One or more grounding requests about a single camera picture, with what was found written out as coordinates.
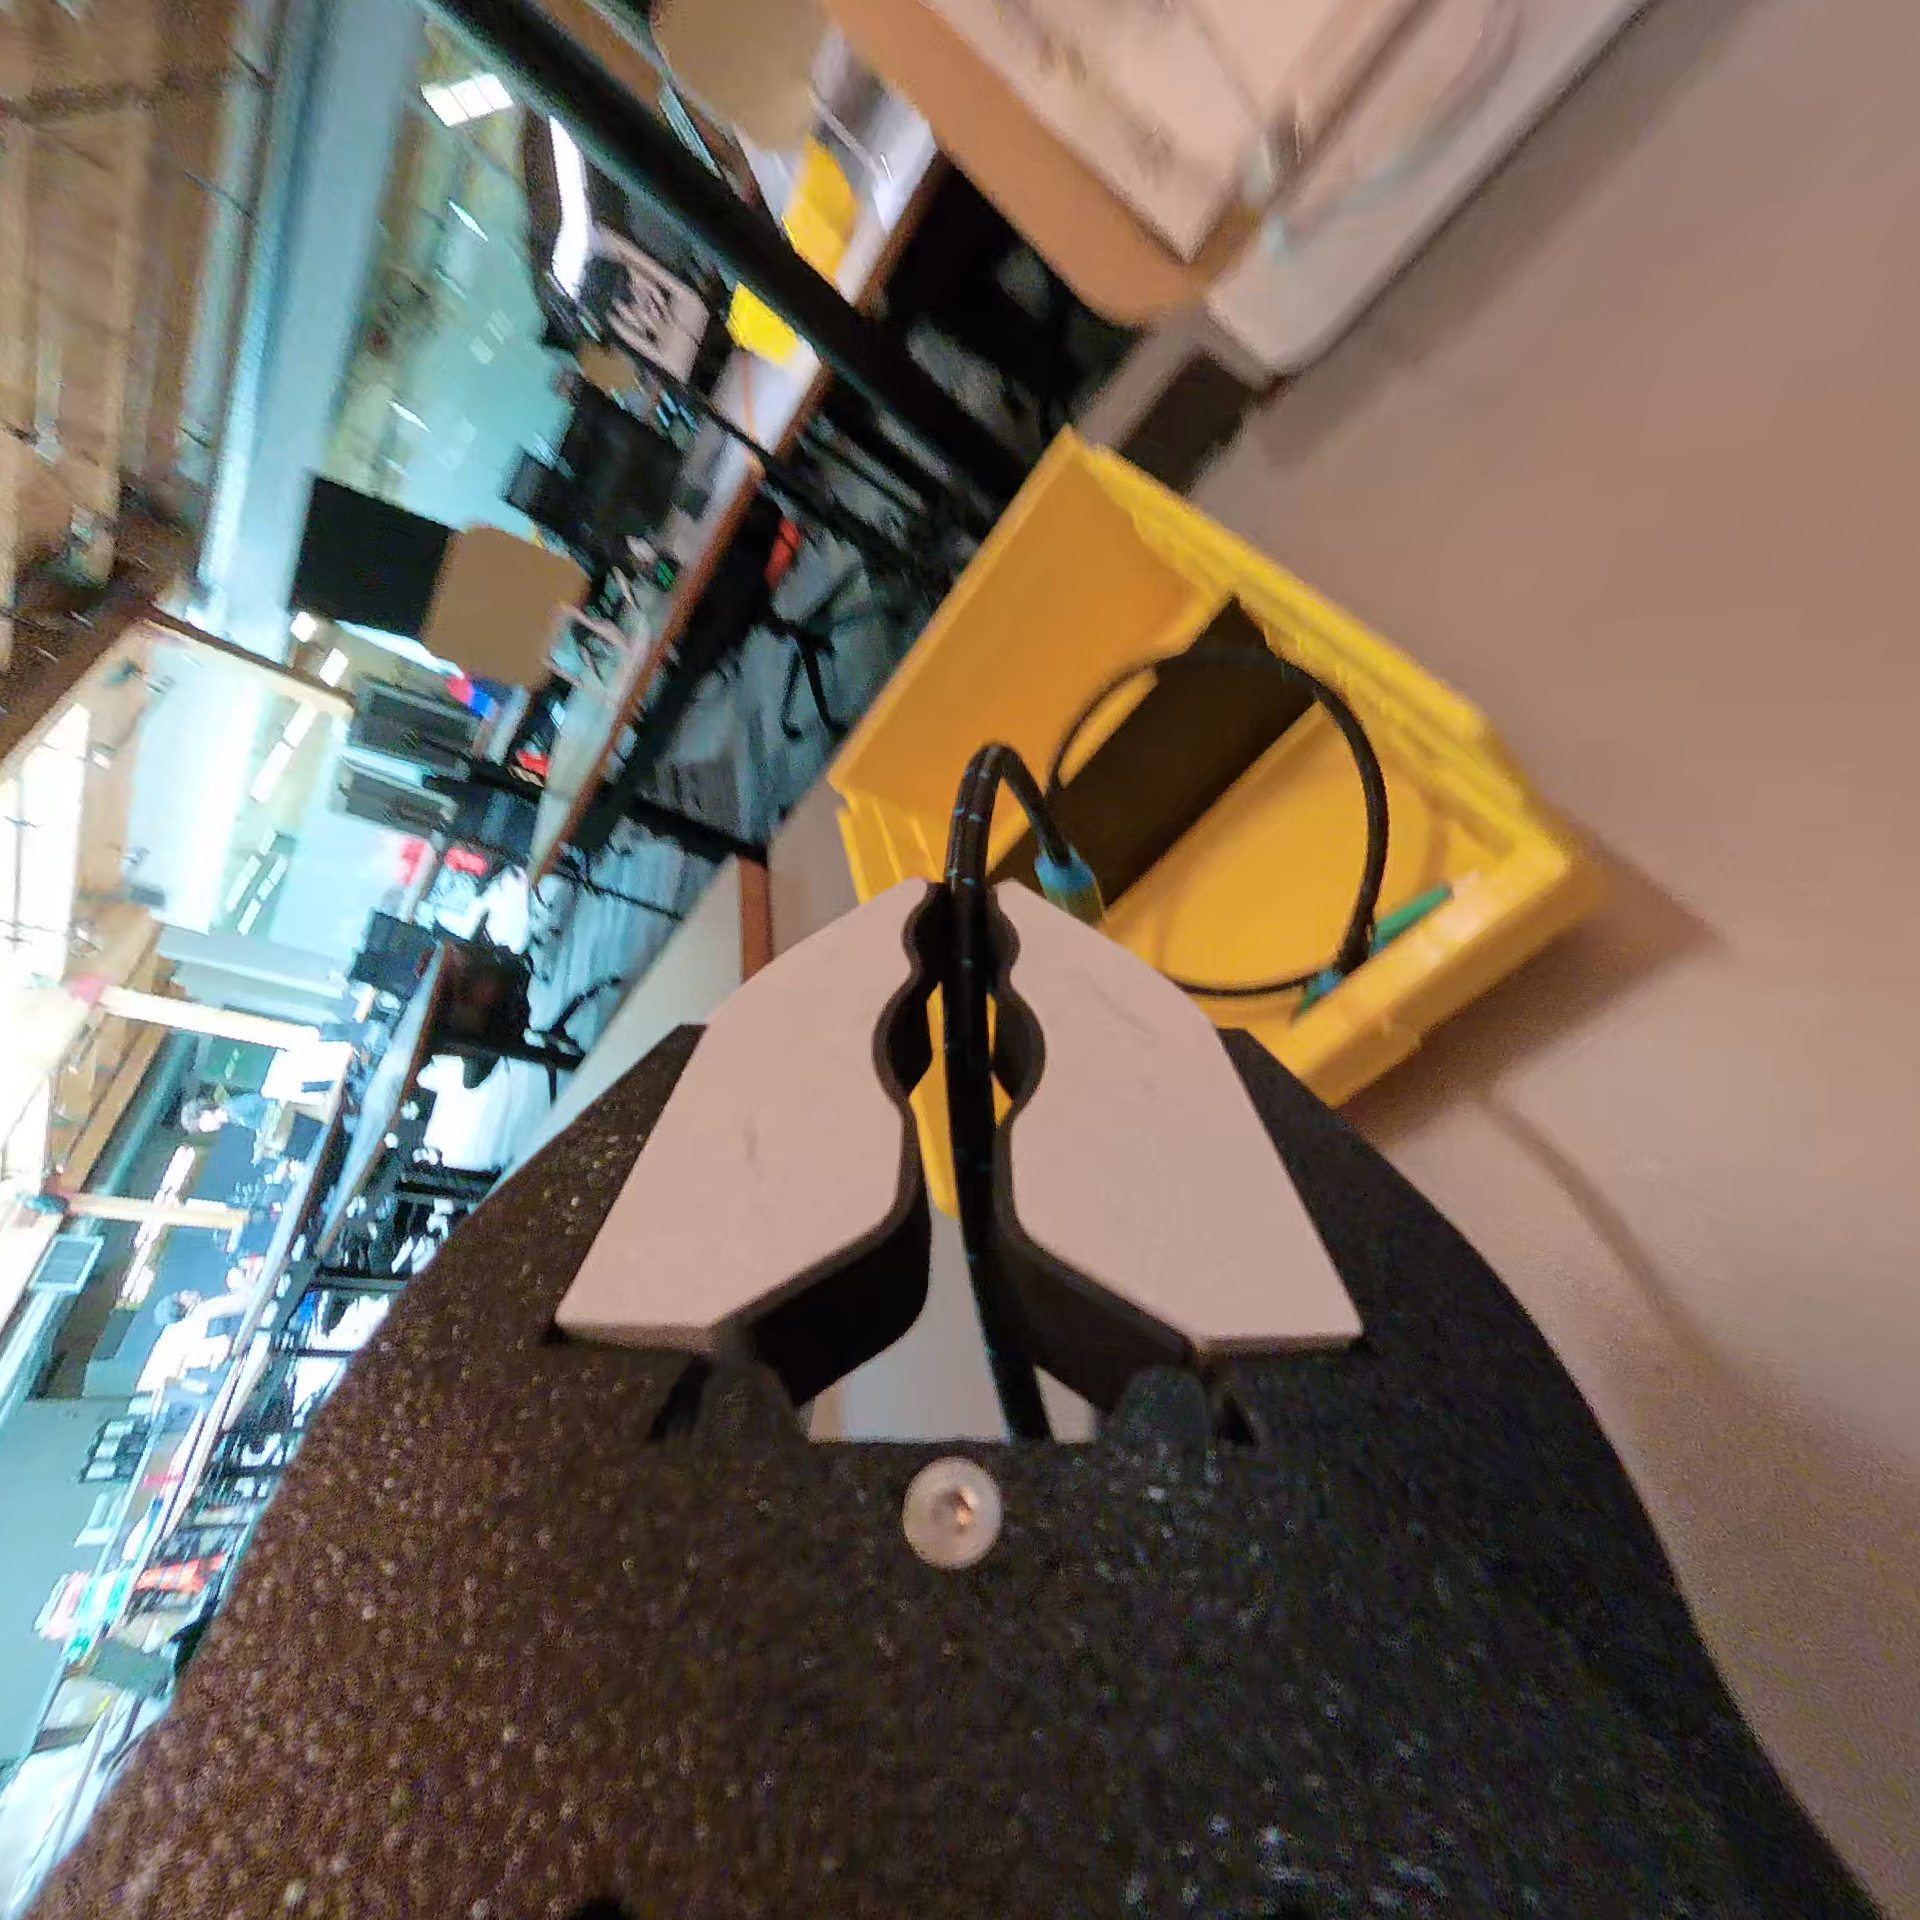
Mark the white container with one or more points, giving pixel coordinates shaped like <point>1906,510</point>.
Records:
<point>1348,299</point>

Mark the cardboard box with paper sheets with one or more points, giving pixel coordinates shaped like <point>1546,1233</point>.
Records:
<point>1050,166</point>

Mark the yellow plastic bin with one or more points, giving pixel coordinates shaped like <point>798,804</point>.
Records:
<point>1079,600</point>

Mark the grey desk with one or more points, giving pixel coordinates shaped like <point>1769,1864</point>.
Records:
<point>1723,674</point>

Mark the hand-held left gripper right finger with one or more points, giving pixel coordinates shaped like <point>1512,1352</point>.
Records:
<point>1171,1185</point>

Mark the black monitor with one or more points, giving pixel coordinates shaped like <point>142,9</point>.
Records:
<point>359,556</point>

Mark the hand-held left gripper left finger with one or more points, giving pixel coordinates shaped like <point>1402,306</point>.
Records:
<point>764,1171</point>

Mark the small cardboard box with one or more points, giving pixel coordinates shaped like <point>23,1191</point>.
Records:
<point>504,600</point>

